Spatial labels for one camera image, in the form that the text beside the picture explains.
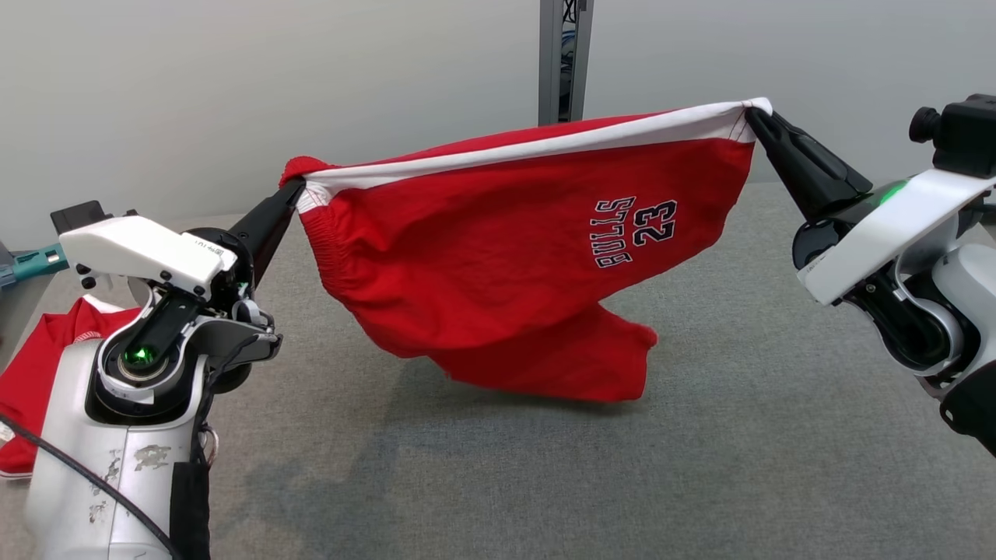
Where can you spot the red Bulls 23 shorts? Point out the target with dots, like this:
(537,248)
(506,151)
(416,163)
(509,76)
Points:
(498,257)

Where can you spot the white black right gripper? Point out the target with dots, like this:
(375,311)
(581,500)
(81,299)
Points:
(895,225)

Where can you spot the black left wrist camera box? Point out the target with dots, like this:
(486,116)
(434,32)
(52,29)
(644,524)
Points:
(78,214)

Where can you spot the teal left camera connector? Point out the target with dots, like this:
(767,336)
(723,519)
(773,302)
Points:
(35,263)

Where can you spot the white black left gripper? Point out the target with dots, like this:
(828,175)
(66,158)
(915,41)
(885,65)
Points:
(140,249)

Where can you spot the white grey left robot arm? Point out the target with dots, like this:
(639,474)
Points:
(101,467)

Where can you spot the grey metal wall post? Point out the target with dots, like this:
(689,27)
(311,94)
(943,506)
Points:
(554,62)

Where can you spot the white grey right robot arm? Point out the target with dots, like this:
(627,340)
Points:
(965,311)

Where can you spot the red white basketball jersey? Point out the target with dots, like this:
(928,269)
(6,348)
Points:
(39,373)

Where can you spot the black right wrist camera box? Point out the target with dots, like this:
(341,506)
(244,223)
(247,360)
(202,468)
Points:
(965,132)

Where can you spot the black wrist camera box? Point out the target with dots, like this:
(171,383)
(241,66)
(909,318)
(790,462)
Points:
(78,214)
(965,132)

